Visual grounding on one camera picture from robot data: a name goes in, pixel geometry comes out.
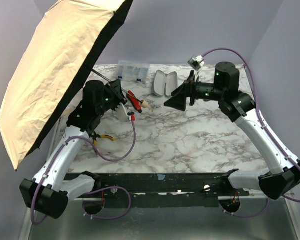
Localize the yellow handled pliers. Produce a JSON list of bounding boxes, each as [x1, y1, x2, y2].
[[91, 132, 115, 147]]

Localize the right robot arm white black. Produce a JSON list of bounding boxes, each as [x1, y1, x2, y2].
[[164, 62, 300, 200]]

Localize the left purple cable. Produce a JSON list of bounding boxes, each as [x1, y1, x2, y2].
[[30, 118, 137, 226]]

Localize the clear plastic organizer box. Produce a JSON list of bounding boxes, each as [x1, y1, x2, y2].
[[115, 60, 150, 82]]

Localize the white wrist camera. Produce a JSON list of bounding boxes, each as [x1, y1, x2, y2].
[[188, 55, 205, 81], [115, 103, 133, 122]]

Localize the beige black umbrella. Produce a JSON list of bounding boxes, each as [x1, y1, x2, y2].
[[0, 0, 155, 172]]

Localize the aluminium frame rail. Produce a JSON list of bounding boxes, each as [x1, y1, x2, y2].
[[17, 65, 77, 240]]

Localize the mint green umbrella case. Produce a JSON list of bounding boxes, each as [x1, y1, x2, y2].
[[153, 70, 178, 97]]

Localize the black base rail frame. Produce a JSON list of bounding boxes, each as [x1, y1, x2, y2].
[[81, 171, 249, 209]]

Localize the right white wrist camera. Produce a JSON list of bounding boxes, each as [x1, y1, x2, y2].
[[188, 55, 205, 81]]

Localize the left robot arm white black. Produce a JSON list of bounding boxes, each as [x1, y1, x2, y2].
[[19, 79, 127, 219]]

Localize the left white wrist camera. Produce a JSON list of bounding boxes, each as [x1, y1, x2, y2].
[[115, 103, 133, 122]]

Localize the red utility knife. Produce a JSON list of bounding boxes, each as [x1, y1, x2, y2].
[[126, 90, 143, 114]]

